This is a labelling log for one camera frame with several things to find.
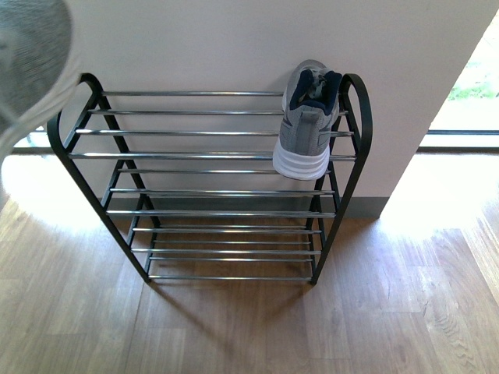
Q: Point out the grey knit sneaker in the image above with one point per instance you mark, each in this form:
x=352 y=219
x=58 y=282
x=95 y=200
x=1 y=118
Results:
x=40 y=65
x=310 y=107

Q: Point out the black metal shoe rack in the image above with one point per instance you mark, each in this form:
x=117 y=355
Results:
x=186 y=184

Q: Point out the dark window frame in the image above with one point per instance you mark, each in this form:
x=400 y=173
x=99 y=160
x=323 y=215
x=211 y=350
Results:
x=459 y=141

